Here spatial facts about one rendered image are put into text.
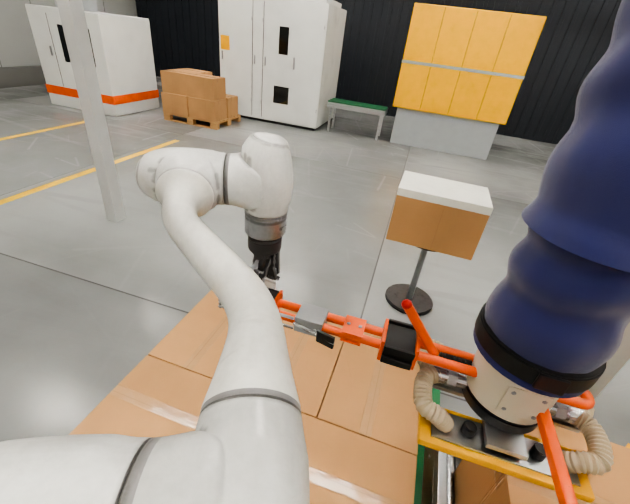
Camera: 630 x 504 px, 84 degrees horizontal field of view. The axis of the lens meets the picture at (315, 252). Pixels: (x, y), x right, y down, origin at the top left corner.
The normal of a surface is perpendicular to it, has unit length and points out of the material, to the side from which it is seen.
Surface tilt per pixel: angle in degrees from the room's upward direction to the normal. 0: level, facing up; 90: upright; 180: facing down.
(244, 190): 89
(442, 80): 90
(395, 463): 0
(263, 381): 13
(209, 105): 90
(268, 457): 19
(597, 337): 77
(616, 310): 109
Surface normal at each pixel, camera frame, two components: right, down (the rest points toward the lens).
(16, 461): 0.02, -0.98
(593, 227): -0.71, 0.18
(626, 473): 0.11, -0.84
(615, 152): -0.89, 0.14
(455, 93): -0.29, 0.48
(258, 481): 0.29, -0.73
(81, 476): 0.23, -0.91
